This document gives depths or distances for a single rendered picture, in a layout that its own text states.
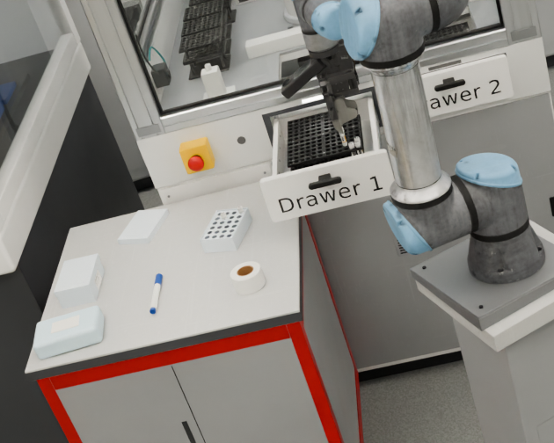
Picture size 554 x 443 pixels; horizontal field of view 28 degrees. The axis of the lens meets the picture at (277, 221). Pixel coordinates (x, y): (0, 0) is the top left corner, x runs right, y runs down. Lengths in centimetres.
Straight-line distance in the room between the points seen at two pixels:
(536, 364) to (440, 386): 94
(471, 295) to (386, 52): 54
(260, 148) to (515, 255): 87
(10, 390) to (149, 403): 68
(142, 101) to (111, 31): 19
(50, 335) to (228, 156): 67
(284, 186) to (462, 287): 50
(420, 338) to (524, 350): 94
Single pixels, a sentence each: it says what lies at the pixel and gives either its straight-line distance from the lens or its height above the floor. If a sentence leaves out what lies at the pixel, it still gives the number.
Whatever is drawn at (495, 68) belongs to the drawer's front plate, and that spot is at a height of 90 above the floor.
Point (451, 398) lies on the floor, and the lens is 313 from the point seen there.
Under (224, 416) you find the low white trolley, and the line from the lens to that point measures 251.
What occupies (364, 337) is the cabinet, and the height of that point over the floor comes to 18.
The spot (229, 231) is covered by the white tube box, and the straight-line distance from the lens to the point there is 258.
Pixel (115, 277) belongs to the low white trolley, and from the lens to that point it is 264.
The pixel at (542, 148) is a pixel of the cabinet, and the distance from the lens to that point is 285.
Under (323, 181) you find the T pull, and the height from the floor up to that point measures 91.
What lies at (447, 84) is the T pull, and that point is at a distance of 267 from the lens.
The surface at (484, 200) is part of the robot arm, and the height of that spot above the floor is 97.
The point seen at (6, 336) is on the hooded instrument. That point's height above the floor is 58.
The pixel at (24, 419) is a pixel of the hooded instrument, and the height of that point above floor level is 30.
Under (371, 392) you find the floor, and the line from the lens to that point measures 322.
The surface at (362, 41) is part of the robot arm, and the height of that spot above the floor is 137.
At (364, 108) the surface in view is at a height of 87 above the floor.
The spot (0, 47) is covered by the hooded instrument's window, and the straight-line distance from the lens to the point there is 311.
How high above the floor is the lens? 210
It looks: 31 degrees down
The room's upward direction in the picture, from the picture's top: 19 degrees counter-clockwise
